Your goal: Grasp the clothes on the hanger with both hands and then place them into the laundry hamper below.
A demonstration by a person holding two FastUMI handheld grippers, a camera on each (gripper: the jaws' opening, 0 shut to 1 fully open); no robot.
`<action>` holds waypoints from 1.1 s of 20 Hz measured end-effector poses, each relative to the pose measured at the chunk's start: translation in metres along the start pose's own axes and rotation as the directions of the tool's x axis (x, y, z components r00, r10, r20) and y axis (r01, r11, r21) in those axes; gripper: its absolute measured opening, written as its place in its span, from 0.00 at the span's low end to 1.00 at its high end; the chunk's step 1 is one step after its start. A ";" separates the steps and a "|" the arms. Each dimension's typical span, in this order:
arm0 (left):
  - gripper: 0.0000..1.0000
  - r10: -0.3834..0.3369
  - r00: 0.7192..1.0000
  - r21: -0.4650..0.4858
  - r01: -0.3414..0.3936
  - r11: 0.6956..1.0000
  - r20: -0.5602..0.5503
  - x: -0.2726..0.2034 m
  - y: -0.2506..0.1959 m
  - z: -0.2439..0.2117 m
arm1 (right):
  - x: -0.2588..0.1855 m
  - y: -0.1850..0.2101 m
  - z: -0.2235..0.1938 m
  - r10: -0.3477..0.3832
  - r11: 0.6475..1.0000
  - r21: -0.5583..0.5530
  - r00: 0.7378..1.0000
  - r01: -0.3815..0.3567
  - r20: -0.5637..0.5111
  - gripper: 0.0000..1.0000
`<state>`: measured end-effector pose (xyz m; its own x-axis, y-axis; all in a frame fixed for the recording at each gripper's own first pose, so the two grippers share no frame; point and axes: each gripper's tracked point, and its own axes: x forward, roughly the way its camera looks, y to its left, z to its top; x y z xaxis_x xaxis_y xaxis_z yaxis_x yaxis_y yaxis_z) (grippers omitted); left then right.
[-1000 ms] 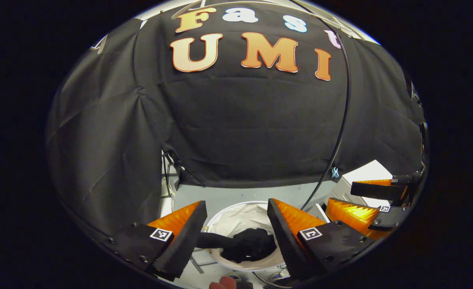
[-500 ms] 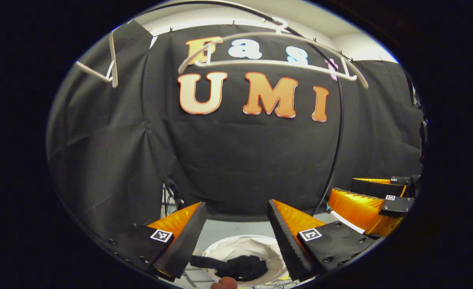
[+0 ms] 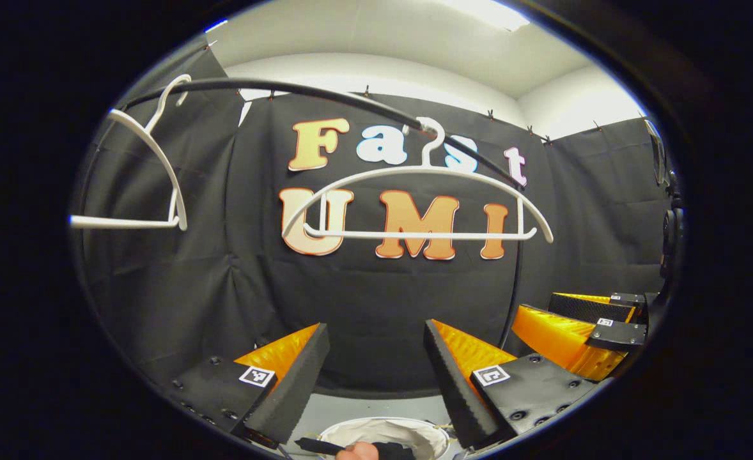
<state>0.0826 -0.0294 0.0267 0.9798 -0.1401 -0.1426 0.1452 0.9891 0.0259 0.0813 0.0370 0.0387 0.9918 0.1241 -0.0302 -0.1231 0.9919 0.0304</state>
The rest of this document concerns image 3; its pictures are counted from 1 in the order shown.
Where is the black backdrop cloth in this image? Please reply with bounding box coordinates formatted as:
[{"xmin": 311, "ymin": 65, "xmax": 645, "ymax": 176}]
[{"xmin": 73, "ymin": 38, "xmax": 678, "ymax": 400}]

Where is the large ceiling light panel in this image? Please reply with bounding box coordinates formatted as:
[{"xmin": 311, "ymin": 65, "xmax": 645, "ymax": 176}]
[{"xmin": 437, "ymin": 0, "xmax": 532, "ymax": 33}]

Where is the white laundry hamper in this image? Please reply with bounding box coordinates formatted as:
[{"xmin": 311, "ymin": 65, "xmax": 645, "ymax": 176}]
[{"xmin": 316, "ymin": 417, "xmax": 452, "ymax": 460}]

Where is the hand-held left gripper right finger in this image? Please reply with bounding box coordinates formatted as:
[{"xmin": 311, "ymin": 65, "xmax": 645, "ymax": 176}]
[{"xmin": 423, "ymin": 318, "xmax": 601, "ymax": 451}]

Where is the black jacket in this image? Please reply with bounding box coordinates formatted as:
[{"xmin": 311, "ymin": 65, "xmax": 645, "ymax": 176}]
[{"xmin": 295, "ymin": 437, "xmax": 417, "ymax": 460}]

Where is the white plastic clothes hanger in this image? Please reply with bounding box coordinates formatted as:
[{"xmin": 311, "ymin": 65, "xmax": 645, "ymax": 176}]
[
  {"xmin": 70, "ymin": 73, "xmax": 192, "ymax": 232},
  {"xmin": 281, "ymin": 117, "xmax": 554, "ymax": 245}
]

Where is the black clothes rail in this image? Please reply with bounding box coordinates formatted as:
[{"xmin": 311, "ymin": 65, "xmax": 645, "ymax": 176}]
[{"xmin": 118, "ymin": 77, "xmax": 531, "ymax": 349}]

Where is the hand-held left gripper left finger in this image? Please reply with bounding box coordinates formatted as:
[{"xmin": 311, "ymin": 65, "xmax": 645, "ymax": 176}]
[{"xmin": 159, "ymin": 323, "xmax": 331, "ymax": 448}]

